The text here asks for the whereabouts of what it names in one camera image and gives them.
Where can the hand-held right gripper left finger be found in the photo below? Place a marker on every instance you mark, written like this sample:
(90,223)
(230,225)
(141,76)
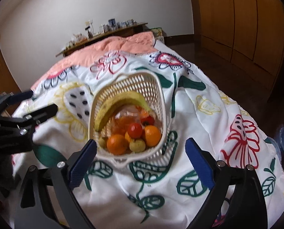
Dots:
(83,164)

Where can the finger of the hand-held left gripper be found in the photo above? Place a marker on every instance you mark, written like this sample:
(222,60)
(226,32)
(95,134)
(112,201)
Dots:
(20,96)
(45,111)

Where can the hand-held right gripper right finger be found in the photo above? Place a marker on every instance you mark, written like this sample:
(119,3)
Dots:
(200,164)

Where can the small yellow-green fruit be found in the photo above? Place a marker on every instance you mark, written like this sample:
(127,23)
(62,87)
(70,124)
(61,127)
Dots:
(103,142)
(137,146)

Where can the mandarin orange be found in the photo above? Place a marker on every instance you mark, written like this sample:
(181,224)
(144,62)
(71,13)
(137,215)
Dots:
(116,145)

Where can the large smooth orange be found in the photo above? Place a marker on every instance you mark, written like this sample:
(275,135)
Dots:
(152,136)

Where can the orange printed plastic bag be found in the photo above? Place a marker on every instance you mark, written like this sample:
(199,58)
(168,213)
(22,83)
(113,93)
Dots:
(122,119)

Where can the red tomato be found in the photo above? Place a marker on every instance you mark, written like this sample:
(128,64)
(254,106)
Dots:
(148,120)
(135,130)

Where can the yellow banana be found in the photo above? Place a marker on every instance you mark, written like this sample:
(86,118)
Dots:
(118,102)

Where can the white plastic basket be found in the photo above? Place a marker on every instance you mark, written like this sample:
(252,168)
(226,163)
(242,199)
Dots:
(156,88)

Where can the wooden door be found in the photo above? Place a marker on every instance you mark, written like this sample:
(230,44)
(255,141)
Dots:
(1,74)

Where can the floral printed quilt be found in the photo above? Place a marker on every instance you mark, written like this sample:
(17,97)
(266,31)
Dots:
(204,128)

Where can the pink blanket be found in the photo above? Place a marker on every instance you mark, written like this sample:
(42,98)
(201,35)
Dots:
(108,50)

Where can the black tag stand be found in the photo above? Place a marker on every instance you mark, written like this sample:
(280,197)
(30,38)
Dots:
(87,32)

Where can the wooden sideboard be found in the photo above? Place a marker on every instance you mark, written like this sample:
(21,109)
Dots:
(122,32)

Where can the blue pitcher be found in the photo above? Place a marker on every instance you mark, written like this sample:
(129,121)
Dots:
(112,22)

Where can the cardboard boxes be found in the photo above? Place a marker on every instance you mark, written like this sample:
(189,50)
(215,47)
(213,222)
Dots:
(158,34)

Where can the wooden wardrobe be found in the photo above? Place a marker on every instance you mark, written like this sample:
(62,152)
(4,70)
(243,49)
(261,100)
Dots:
(239,21)

